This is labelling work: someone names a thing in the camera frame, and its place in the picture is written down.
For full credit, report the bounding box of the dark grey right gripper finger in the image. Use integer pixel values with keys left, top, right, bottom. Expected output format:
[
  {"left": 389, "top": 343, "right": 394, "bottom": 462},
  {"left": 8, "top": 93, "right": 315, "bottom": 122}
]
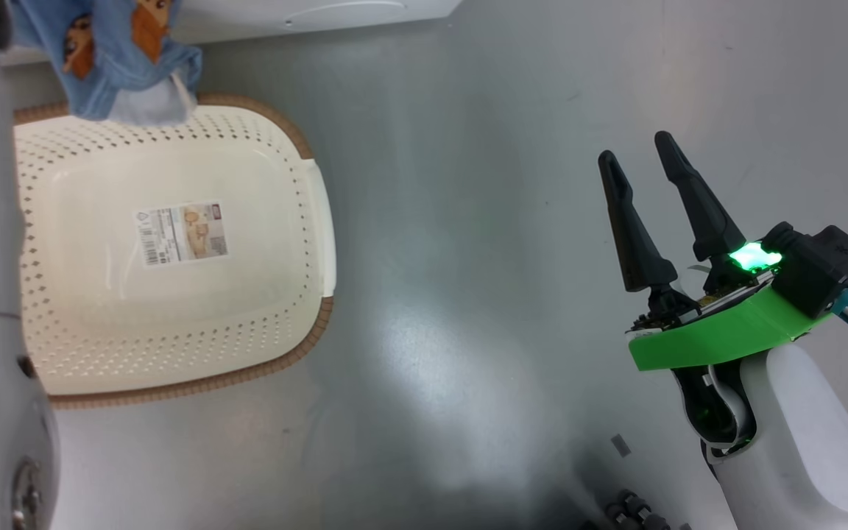
[
  {"left": 654, "top": 131, "right": 747, "bottom": 262},
  {"left": 598, "top": 151, "right": 679, "bottom": 292}
]

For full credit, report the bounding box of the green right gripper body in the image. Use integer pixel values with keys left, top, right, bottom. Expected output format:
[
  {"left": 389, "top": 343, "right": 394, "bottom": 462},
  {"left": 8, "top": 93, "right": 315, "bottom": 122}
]
[{"left": 629, "top": 243, "right": 833, "bottom": 371}]

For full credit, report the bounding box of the blue cartoon print garment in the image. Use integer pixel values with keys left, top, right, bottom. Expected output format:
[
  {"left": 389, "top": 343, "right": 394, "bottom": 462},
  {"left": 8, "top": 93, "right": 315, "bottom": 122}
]
[{"left": 10, "top": 0, "right": 202, "bottom": 124}]

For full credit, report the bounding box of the white front-load washing machine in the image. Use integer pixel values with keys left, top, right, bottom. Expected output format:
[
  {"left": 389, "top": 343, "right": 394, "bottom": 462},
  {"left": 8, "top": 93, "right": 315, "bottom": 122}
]
[{"left": 0, "top": 0, "right": 464, "bottom": 68}]

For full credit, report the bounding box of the round drain filter cover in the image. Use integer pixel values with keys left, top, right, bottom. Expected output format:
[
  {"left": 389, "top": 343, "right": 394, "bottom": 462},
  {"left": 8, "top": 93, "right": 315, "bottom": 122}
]
[{"left": 284, "top": 0, "right": 408, "bottom": 27}]

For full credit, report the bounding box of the basket product label sticker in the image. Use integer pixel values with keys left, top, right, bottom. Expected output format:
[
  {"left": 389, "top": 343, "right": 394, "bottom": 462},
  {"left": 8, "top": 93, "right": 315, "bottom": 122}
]
[{"left": 135, "top": 204, "right": 230, "bottom": 266}]

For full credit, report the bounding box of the cream perforated basket brown rim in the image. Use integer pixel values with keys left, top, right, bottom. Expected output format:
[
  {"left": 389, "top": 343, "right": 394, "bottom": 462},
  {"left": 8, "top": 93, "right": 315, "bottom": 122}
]
[{"left": 12, "top": 93, "right": 336, "bottom": 409}]

